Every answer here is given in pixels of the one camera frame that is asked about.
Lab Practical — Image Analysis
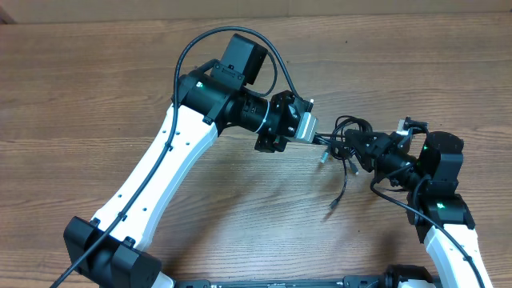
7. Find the black multi-connector USB cable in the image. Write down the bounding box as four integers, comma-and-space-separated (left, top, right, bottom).
315, 115, 375, 211

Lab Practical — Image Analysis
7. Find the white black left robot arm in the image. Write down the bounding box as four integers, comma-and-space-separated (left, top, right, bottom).
63, 26, 317, 287

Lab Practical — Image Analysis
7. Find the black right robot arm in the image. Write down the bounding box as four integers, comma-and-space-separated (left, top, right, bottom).
344, 125, 492, 287

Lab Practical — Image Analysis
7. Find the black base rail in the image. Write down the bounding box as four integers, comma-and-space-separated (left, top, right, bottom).
174, 275, 381, 288

